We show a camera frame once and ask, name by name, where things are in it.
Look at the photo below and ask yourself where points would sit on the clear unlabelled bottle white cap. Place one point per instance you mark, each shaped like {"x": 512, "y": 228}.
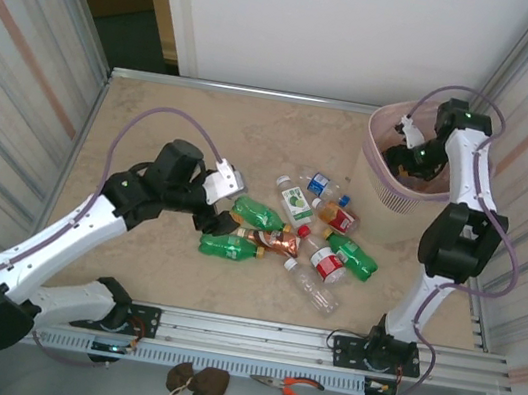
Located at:
{"x": 316, "y": 295}

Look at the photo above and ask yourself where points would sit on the brown shiny plastic bottle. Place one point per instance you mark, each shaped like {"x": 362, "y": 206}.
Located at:
{"x": 276, "y": 244}

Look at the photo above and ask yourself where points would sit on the green plastic bottle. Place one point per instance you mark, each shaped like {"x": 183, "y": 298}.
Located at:
{"x": 256, "y": 212}

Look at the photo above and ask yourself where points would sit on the aluminium mounting rail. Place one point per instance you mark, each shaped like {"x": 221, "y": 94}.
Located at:
{"x": 247, "y": 329}

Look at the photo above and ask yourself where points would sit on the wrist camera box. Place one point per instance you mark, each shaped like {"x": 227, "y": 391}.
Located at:
{"x": 223, "y": 185}
{"x": 411, "y": 133}

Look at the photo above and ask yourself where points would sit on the white door frame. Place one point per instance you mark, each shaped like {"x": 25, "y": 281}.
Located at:
{"x": 182, "y": 16}

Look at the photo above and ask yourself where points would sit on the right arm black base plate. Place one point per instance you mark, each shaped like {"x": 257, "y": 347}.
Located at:
{"x": 347, "y": 351}

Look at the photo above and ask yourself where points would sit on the aluminium table back rail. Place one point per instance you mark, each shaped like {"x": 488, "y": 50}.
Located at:
{"x": 236, "y": 90}

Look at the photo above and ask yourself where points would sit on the lime-print white label bottle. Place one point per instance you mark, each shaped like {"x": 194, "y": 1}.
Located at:
{"x": 296, "y": 203}

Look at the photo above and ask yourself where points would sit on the pink trash bin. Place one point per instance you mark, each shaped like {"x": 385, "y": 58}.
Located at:
{"x": 383, "y": 121}

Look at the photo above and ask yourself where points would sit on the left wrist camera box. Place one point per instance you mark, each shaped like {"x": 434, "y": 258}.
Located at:
{"x": 223, "y": 185}

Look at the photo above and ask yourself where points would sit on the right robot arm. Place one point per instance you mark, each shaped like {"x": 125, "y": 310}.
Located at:
{"x": 472, "y": 166}

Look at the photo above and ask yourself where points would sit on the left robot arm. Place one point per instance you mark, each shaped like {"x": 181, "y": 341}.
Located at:
{"x": 60, "y": 234}

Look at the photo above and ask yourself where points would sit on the orange-red label bottle white cap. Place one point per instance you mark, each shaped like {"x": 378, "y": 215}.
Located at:
{"x": 341, "y": 219}

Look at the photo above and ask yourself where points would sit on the red-label bottle red cap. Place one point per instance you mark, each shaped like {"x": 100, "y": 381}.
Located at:
{"x": 326, "y": 264}

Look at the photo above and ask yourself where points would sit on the brown cloth pouch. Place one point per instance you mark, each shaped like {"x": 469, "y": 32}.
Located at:
{"x": 212, "y": 386}
{"x": 181, "y": 376}

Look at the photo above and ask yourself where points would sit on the beige plastic waste bin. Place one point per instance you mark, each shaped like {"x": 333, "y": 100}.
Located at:
{"x": 371, "y": 195}

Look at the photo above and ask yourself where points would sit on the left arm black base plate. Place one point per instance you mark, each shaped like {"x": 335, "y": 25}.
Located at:
{"x": 147, "y": 322}

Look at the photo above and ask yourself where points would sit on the small blue-label bottle blue cap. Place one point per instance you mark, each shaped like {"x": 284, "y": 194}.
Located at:
{"x": 319, "y": 182}

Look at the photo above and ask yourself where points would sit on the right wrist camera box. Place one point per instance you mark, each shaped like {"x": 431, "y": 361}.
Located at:
{"x": 411, "y": 133}

